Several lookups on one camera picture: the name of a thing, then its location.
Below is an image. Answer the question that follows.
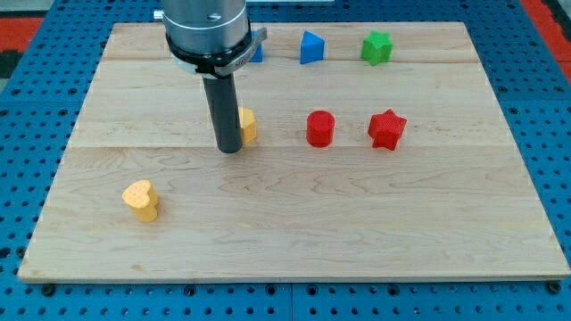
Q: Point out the yellow hexagon block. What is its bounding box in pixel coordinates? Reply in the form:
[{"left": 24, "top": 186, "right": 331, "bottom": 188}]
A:
[{"left": 238, "top": 107, "right": 257, "bottom": 144}]

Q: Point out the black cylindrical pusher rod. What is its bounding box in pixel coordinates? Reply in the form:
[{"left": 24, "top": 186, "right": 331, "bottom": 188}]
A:
[{"left": 203, "top": 75, "right": 243, "bottom": 153}]

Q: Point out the blue triangle block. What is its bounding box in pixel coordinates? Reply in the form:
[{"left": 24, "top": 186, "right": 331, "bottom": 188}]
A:
[{"left": 300, "top": 30, "right": 326, "bottom": 64}]

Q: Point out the green star block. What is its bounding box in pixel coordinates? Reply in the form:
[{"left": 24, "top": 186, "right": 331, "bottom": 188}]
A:
[{"left": 360, "top": 30, "right": 393, "bottom": 66}]

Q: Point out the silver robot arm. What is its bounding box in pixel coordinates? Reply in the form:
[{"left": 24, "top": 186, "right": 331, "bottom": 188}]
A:
[{"left": 161, "top": 0, "right": 268, "bottom": 78}]

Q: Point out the red star block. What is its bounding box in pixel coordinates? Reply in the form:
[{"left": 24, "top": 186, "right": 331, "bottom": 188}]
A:
[{"left": 368, "top": 109, "right": 408, "bottom": 151}]

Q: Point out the yellow heart block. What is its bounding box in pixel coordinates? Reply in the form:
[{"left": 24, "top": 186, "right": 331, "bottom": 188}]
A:
[{"left": 121, "top": 179, "right": 159, "bottom": 223}]

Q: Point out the blue block behind arm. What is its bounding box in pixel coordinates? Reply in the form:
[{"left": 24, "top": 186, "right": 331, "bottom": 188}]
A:
[{"left": 249, "top": 29, "right": 267, "bottom": 62}]

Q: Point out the red cylinder block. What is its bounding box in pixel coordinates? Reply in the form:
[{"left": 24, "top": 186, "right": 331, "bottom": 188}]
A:
[{"left": 306, "top": 110, "right": 335, "bottom": 148}]

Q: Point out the wooden board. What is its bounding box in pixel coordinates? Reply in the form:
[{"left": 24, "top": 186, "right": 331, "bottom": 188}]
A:
[{"left": 19, "top": 22, "right": 570, "bottom": 284}]

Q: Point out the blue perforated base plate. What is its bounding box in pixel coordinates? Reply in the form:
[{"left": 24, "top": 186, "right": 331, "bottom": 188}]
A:
[{"left": 1, "top": 1, "right": 570, "bottom": 320}]

